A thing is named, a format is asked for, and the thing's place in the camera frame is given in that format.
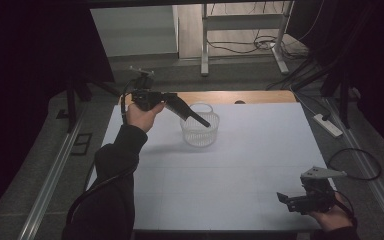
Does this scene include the pale wall panel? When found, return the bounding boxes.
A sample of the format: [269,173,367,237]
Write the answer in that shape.
[89,5,180,58]

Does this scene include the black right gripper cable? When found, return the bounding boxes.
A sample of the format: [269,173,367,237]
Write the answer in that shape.
[333,189,356,219]

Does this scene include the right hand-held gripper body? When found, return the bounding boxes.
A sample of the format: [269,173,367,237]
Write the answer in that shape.
[287,165,348,215]

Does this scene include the tangled black floor cables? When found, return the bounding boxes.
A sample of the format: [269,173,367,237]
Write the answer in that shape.
[206,31,302,57]

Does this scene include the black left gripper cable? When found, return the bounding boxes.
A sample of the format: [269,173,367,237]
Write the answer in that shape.
[65,78,138,225]

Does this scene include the person's right hand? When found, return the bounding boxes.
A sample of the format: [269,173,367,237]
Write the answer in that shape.
[307,192,355,233]

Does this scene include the black comb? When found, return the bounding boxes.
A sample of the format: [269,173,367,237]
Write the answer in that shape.
[165,95,212,129]

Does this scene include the aluminium floor rail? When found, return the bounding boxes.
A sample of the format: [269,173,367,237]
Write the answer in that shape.
[17,105,89,240]
[324,97,384,240]

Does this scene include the black tripod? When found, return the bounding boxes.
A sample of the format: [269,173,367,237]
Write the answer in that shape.
[292,58,353,130]
[64,74,123,134]

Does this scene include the dark curtain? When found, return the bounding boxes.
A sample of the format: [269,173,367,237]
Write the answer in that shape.
[0,0,116,101]
[286,0,384,158]

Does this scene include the person's left hand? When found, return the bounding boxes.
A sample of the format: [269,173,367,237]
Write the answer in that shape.
[125,101,166,134]

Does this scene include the white plastic basket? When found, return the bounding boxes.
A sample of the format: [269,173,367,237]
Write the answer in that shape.
[179,102,221,149]

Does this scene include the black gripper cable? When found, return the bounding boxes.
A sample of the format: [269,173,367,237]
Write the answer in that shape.
[333,189,356,219]
[65,78,138,225]

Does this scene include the white metal stand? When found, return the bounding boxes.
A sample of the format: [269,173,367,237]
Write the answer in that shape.
[200,0,295,77]

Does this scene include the white power strip cable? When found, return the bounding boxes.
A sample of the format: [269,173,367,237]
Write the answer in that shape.
[289,84,318,117]

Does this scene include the white power strip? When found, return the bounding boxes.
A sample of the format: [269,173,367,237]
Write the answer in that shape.
[312,113,344,139]

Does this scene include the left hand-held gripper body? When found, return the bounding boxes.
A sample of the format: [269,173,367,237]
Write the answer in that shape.
[129,65,165,112]

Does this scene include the black looped floor cable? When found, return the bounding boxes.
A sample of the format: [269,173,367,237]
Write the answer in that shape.
[327,147,383,182]

